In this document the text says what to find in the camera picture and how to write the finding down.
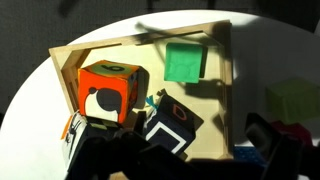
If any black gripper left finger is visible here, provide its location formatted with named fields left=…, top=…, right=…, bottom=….
left=132, top=110, right=148, bottom=135

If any blue block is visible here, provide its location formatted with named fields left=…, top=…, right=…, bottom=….
left=232, top=145, right=268, bottom=167

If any black and white soft cube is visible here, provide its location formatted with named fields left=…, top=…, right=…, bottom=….
left=60, top=111, right=125, bottom=172

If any magenta block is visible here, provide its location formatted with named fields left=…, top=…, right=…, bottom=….
left=270, top=120, right=315, bottom=150

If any wooden tray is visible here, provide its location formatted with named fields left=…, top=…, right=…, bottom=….
left=48, top=19, right=235, bottom=162

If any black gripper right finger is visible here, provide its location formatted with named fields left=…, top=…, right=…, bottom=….
left=244, top=112, right=285, bottom=162

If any lime green block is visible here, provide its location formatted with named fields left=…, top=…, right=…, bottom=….
left=265, top=76, right=320, bottom=125

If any orange multicoloured soft cube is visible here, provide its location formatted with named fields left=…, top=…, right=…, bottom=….
left=76, top=59, right=141, bottom=124

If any navy soft cube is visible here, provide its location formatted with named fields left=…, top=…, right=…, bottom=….
left=143, top=89, right=205, bottom=156

